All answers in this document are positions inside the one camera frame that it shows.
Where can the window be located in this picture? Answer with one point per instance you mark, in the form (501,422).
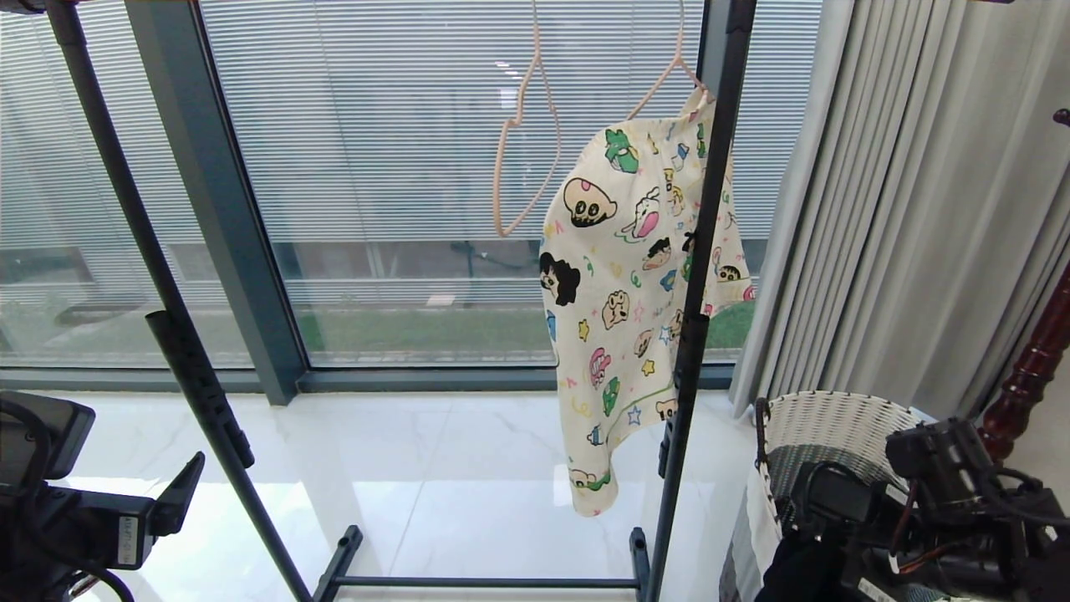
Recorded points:
(401,125)

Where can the dark wooden coat stand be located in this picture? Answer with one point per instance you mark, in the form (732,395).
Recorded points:
(1028,376)

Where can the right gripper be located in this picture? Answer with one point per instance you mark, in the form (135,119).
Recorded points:
(873,568)

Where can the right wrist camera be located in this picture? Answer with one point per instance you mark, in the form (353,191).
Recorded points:
(836,497)

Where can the black clothes rack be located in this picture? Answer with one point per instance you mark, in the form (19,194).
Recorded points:
(192,368)

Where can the black garment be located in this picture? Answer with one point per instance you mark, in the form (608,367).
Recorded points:
(798,573)

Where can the beige curtain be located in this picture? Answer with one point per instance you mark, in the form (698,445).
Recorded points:
(903,209)

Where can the pink clothes hanger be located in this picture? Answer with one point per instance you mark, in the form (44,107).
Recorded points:
(660,79)
(501,167)

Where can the white laundry basket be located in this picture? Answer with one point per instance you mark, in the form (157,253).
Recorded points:
(836,418)

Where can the cream printed garment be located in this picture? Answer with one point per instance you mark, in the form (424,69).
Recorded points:
(619,267)

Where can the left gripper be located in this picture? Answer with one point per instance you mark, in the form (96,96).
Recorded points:
(75,527)

